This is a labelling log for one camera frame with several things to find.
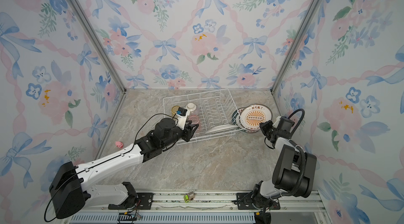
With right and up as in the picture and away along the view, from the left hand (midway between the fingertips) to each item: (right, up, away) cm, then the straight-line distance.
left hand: (196, 122), depth 74 cm
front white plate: (+13, -4, +6) cm, 14 cm away
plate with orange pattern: (+34, +2, +24) cm, 41 cm away
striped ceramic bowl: (-5, +7, +28) cm, 30 cm away
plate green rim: (+23, 0, +26) cm, 35 cm away
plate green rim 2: (+26, -5, +20) cm, 34 cm away
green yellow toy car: (-3, -34, -1) cm, 34 cm away
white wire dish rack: (+11, +3, +31) cm, 33 cm away
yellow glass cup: (-14, +5, +20) cm, 25 cm away
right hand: (+37, -2, +18) cm, 41 cm away
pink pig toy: (-45, -14, +16) cm, 50 cm away
